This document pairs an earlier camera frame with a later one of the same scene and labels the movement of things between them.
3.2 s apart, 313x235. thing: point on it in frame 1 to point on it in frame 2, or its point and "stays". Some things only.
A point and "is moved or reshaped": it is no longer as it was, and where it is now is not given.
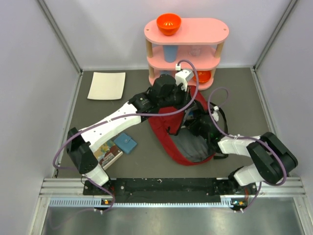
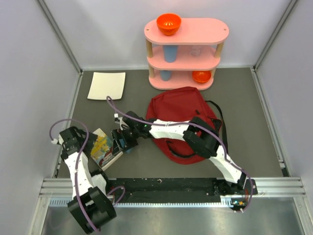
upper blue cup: x=170 y=53 stays
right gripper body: x=196 y=128 to x=135 y=130
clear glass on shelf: x=195 y=51 stays
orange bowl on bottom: x=203 y=76 stays
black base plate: x=172 y=190 stays
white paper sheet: x=107 y=85 stays
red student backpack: x=167 y=127 is moved or reshaped
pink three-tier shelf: x=195 y=46 stays
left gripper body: x=177 y=98 to x=91 y=138
